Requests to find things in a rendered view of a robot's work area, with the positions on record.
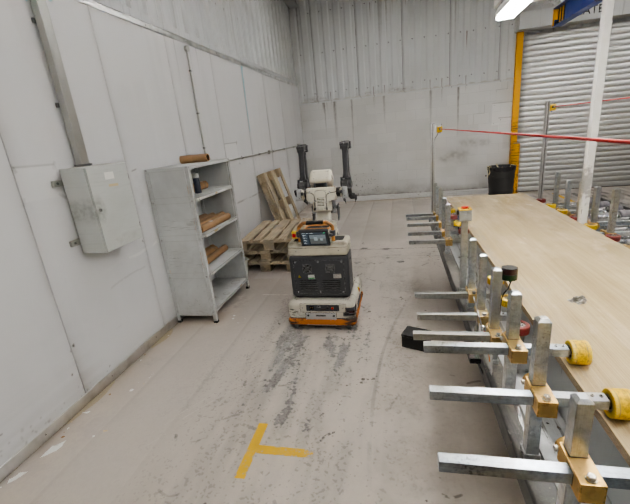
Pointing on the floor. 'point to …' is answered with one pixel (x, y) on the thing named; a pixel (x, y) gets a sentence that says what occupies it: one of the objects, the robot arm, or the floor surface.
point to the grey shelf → (200, 301)
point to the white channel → (593, 106)
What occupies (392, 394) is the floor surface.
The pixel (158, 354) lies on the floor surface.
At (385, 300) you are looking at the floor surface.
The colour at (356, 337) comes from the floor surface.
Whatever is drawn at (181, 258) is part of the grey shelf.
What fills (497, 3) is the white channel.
